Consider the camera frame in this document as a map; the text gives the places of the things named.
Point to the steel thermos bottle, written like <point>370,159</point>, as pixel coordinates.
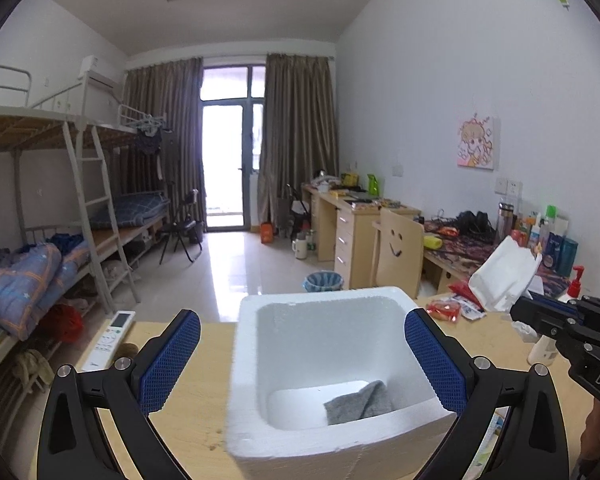
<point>505,220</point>

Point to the yellow pouch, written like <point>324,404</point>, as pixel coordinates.
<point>432,242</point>

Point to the red snack packet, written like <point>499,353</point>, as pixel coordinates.
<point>442,309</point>

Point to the green capped bottle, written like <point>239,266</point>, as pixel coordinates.
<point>550,220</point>

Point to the glass balcony door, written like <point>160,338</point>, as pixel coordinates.
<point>232,160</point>

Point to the crumpled white tissue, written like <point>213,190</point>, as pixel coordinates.
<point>522,329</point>

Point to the white paper sheet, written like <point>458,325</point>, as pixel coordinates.
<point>505,272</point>

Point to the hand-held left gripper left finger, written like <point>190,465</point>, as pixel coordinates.
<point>172,360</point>

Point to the red bag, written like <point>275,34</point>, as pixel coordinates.
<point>62,322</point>

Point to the blue and orange plaid blanket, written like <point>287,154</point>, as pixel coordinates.
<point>25,280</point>

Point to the folded blue plaid quilt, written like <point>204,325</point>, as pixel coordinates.
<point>130,209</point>

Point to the white wall switch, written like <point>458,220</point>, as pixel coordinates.
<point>397,170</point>

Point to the yellow box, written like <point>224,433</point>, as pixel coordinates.
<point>350,178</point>

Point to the wooden desk with drawers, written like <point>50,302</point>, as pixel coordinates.
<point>345,230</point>

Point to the white and red packet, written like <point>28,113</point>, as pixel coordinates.
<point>472,311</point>

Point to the pink cartoon wall poster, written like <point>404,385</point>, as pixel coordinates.
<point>477,142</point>

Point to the white air conditioner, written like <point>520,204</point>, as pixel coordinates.
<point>100,74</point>

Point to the grey cloth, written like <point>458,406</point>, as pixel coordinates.
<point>360,402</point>

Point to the brown fuzzy item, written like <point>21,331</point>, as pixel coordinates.
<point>127,351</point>

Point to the white bottle with red pump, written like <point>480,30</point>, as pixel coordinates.
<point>575,287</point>

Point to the metal bunk bed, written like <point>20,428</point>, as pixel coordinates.
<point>30,125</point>

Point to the beige cloth bundle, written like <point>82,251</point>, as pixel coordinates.
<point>32,367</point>

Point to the green bag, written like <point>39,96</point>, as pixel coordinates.
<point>373,184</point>

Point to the blue tube bottle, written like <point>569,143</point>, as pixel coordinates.
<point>554,250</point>

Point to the white wall sockets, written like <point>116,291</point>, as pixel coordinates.
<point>508,186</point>

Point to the trash bin with blue liner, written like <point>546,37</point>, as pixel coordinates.
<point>323,281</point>

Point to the black folding chair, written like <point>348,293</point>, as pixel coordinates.
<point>180,230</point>

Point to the wooden chair with smiley face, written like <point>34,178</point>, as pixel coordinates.
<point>397,250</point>

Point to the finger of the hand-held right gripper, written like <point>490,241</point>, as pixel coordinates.
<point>555,301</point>
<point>540,317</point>

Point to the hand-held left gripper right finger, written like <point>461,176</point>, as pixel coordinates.
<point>432,360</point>

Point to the white foam box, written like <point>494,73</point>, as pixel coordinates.
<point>330,445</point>

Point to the orange bag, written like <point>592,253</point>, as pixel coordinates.
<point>266,234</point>

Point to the brown curtain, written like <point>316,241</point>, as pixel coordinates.
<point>300,135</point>
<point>165,135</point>

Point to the teal bottle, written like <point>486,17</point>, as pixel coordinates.
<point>568,256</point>

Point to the white kettle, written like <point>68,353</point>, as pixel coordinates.
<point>300,249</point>

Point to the white remote control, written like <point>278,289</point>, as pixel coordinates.
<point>111,340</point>

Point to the hanging dark clothes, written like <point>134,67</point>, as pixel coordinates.
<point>150,147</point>

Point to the white bed ladder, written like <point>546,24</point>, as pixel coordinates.
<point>92,200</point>

